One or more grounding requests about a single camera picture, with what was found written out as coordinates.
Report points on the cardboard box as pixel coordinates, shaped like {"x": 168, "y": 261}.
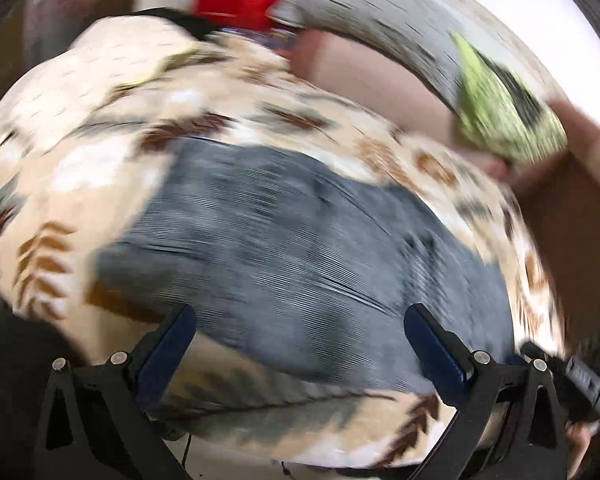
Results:
{"x": 575, "y": 240}

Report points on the white printed pillow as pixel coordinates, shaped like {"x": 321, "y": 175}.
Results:
{"x": 95, "y": 75}

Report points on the pink brown sofa cushion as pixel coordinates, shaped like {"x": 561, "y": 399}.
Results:
{"x": 370, "y": 80}

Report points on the grey quilted pillow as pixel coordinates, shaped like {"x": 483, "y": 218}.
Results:
{"x": 380, "y": 15}

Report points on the black cloth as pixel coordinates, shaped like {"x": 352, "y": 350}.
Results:
{"x": 180, "y": 22}

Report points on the grey denim pants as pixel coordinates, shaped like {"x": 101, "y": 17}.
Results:
{"x": 290, "y": 260}

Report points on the person's right hand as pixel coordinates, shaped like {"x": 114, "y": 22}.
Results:
{"x": 585, "y": 447}

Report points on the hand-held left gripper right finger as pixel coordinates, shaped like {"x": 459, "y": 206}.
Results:
{"x": 432, "y": 347}

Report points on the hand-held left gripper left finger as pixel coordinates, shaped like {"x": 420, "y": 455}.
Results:
{"x": 167, "y": 347}

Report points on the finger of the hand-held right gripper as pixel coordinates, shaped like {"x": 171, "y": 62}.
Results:
{"x": 577, "y": 380}

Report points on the leaf printed blanket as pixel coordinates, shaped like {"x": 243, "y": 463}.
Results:
{"x": 105, "y": 170}

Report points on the green patterned cloth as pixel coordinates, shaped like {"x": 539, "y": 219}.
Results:
{"x": 500, "y": 110}

